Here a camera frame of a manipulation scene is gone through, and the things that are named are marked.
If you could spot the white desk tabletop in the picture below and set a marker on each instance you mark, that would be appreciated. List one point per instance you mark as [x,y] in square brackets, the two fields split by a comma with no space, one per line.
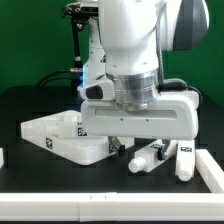
[84,151]

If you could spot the white block at left edge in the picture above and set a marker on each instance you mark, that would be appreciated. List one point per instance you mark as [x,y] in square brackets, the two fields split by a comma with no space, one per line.
[1,158]

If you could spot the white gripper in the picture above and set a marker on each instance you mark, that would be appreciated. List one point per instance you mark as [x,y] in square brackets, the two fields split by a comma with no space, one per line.
[171,116]

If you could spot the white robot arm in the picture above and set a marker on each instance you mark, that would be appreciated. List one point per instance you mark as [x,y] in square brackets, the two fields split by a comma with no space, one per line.
[132,99]

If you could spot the white L-shaped obstacle fence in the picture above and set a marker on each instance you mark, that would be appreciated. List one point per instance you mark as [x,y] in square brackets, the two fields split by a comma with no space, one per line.
[87,207]

